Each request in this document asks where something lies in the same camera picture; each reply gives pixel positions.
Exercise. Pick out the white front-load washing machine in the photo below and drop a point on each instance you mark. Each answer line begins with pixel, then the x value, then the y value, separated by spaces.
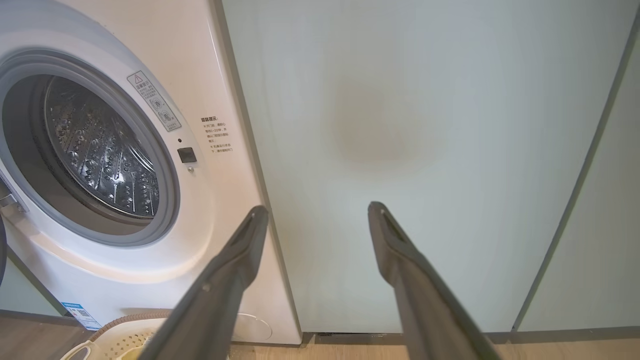
pixel 200 60

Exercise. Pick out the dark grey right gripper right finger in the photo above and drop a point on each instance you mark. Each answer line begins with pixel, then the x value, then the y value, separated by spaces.
pixel 425 310

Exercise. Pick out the blue energy label sticker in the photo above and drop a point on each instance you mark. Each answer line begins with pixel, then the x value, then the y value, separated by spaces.
pixel 82 316

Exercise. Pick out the cream laundry basket brown rim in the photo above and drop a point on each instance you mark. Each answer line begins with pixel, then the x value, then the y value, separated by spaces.
pixel 110 345

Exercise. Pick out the round white filter cover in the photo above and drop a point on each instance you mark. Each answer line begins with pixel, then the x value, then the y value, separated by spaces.
pixel 255 327

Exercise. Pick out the wide pale green cabinet panel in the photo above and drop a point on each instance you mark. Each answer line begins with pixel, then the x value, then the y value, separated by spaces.
pixel 450 75

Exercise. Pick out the grey warning sticker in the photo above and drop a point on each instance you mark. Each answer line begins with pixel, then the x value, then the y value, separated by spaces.
pixel 154 100

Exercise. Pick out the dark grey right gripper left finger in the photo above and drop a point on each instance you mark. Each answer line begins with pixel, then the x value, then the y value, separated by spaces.
pixel 210 310

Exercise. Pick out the steel washer drum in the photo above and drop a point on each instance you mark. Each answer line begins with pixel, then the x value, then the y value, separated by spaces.
pixel 100 150

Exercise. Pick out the metal door hinge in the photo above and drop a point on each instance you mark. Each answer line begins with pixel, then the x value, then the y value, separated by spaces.
pixel 10 200

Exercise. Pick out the dark cabinet plinth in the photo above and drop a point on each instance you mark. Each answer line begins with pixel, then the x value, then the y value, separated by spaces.
pixel 550 335

